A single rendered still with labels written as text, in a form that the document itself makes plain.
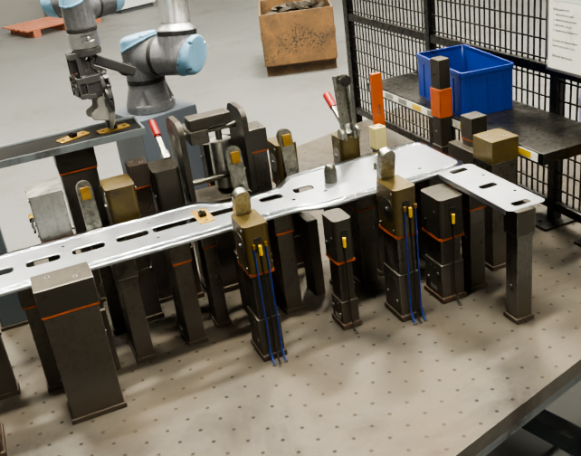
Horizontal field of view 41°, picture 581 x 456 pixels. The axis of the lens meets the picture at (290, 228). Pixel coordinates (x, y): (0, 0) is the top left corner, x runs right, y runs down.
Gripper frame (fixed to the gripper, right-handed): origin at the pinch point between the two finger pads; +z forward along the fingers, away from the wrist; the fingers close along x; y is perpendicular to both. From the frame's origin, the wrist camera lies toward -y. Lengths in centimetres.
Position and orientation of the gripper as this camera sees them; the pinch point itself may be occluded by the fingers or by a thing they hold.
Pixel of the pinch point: (111, 122)
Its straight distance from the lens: 207.6
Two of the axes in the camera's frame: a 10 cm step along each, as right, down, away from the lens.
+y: -8.4, 3.2, -4.4
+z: 1.2, 9.0, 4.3
